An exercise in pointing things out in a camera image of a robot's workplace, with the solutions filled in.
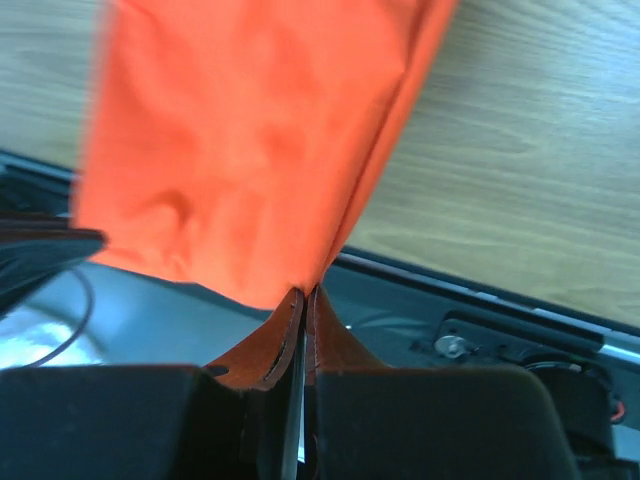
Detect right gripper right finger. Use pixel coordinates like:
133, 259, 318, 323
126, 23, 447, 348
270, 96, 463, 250
304, 288, 579, 479

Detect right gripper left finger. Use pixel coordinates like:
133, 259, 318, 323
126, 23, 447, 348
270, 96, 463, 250
1, 290, 305, 479

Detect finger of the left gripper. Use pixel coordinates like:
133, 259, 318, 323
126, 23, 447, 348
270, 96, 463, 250
1, 212, 106, 315

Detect orange t shirt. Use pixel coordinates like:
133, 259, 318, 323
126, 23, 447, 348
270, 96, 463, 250
72, 1, 456, 309

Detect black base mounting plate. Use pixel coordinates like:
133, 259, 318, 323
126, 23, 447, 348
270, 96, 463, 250
1, 152, 639, 479

